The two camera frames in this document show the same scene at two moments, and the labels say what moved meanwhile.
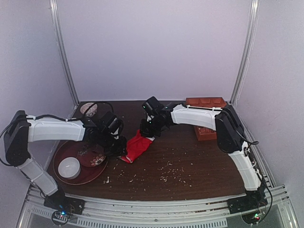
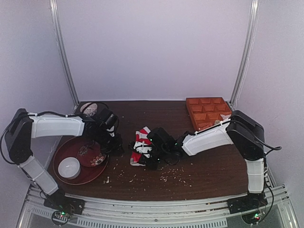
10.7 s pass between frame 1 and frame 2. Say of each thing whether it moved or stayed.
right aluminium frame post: stayed
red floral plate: stayed
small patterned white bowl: stayed
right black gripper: moved
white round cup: stayed
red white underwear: moved
